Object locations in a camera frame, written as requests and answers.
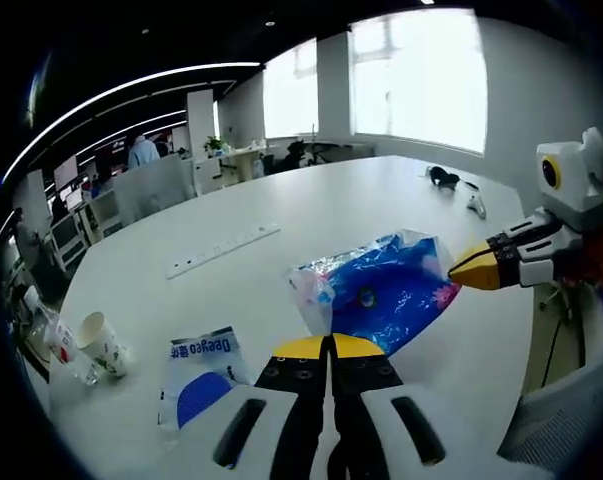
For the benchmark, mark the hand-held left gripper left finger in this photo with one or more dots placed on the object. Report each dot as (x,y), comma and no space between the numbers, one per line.
(301,380)

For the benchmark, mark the potted green plant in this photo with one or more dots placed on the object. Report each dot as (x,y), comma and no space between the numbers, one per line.
(214,145)

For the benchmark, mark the narrow bright window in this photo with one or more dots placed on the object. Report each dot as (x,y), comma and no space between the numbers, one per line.
(291,90)

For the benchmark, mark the white paper cup green print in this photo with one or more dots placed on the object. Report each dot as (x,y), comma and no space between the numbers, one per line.
(106,350)

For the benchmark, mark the curved ceiling light strip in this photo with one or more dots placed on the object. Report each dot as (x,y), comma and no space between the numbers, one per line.
(131,82)

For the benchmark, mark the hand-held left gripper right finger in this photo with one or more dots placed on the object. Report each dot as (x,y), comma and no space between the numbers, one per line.
(361,380)

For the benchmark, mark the grey mesh office chair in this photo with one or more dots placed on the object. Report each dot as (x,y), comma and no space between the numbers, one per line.
(566,420)

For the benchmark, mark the grey partition panel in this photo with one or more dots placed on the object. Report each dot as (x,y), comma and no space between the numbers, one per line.
(151,192)

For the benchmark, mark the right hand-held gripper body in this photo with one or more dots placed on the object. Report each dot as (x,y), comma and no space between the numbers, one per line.
(581,190)

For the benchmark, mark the white controller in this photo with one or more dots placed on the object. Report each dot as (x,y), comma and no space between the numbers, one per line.
(477,207)

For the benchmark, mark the blue tissue packet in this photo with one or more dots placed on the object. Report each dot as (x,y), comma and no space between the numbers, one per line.
(391,290)

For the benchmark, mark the white office chair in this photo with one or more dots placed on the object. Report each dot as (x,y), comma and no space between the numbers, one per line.
(68,240)

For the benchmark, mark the black office chair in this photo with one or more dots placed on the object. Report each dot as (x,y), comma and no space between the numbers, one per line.
(296,154)

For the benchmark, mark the clear plastic water bottle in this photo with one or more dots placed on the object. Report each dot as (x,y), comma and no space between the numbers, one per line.
(66,345)

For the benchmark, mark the black headphones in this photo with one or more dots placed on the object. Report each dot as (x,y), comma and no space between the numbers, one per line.
(441,176)

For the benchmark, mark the wet wipes packet blue lid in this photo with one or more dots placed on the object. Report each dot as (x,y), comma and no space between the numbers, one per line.
(201,390)

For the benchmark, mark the white table socket strip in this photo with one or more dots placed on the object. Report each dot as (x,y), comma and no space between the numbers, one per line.
(221,252)

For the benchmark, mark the person's right hand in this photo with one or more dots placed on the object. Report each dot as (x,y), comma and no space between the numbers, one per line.
(601,255)

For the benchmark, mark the wide bright window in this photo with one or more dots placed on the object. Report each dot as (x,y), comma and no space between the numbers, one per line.
(416,80)

